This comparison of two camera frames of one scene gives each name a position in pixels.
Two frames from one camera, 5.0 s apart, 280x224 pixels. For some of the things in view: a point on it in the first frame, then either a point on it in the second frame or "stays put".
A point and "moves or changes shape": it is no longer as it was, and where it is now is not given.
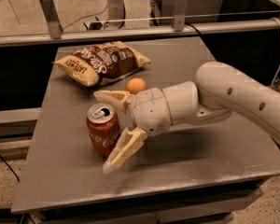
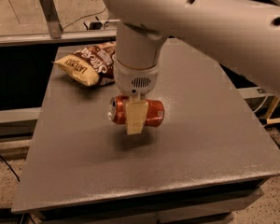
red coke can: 103,127 moves or changes shape
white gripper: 148,110 to 134,79
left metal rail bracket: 51,16 stays put
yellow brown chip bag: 101,63 stays put
